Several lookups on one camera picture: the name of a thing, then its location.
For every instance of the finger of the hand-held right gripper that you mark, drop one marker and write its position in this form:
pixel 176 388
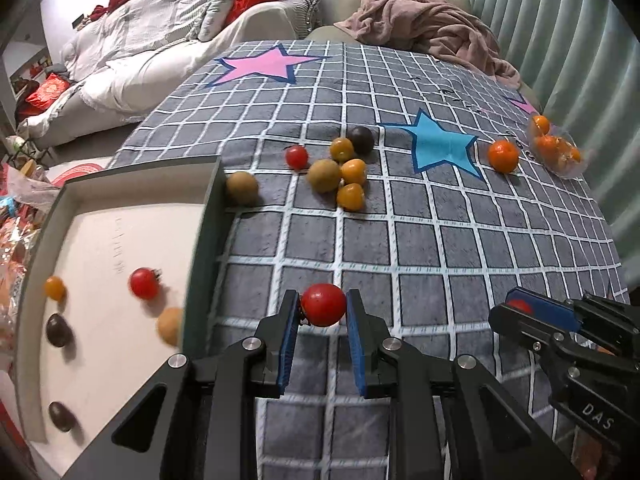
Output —
pixel 520 325
pixel 550 312

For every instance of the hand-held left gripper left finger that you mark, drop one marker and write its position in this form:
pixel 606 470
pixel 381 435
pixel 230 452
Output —
pixel 287 345

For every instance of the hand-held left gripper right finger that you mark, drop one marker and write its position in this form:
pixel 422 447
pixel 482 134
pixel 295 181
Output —
pixel 357 345

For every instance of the red cherry tomato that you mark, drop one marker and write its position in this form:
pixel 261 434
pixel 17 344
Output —
pixel 296 156
pixel 145 282
pixel 520 306
pixel 324 304

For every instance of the brown longan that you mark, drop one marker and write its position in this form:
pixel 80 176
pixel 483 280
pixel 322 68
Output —
pixel 171 326
pixel 242 187
pixel 324 175

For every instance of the grey tray with white inside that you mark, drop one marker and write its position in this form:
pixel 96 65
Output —
pixel 110 240

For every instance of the dark purple round fruit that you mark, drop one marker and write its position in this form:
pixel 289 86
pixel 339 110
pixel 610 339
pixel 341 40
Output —
pixel 361 139
pixel 58 330
pixel 61 415

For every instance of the yellow cherry tomato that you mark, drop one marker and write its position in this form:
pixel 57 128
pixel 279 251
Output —
pixel 342 149
pixel 55 287

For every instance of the grey checked star-print cloth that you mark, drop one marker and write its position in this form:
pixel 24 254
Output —
pixel 450 240

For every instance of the orange cherry tomato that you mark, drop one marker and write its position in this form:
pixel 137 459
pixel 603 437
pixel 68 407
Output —
pixel 350 196
pixel 354 171

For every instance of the plastic bag of tangerines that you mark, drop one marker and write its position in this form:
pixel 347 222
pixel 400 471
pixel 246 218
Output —
pixel 557 160

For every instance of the orange mandarin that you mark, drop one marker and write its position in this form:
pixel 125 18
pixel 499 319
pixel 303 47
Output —
pixel 571 156
pixel 540 124
pixel 547 146
pixel 503 156

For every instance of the pale green curtain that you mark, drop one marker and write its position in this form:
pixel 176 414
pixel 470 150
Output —
pixel 570 45

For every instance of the clear plastic bag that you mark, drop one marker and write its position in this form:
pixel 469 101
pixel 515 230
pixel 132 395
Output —
pixel 25 187

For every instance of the pinkish brown blanket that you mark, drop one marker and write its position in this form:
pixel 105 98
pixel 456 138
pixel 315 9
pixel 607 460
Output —
pixel 440 25

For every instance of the white sofa cover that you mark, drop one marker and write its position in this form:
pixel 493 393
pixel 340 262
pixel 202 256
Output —
pixel 150 55

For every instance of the red patterned cushion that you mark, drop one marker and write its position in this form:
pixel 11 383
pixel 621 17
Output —
pixel 47 92

